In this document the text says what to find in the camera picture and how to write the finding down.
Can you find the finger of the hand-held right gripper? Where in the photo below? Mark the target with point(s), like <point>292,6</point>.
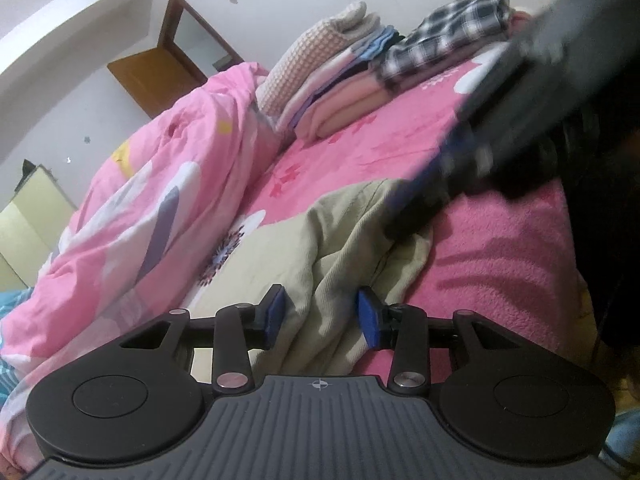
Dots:
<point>430,195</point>

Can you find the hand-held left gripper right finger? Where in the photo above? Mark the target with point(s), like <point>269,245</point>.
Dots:
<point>369,317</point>

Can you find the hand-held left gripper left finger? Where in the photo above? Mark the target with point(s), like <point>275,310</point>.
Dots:
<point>275,317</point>

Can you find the beige pants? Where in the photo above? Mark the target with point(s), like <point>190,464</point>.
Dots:
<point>340,250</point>

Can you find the pink floral fleece blanket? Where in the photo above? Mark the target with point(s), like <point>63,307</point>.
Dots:
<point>500,270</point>

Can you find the lilac folded cloth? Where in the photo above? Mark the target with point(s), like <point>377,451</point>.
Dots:
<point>300,112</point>

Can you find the light blue folded cloth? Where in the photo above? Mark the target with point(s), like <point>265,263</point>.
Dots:
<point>377,45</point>

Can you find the person's dark clothing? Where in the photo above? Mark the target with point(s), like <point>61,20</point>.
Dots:
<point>610,235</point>

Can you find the pink floral quilt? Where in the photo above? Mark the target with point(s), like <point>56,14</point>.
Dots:
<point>150,185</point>

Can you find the pale yellow cabinet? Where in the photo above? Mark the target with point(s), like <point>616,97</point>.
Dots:
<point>30,225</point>

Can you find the brown door frame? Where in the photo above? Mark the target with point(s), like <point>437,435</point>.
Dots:
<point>167,15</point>

